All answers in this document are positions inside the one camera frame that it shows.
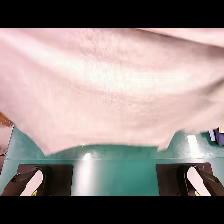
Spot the pink garment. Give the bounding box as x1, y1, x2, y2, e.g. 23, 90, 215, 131
0, 27, 224, 157

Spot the heap of clothes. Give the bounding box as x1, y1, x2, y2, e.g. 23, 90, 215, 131
208, 125, 224, 147

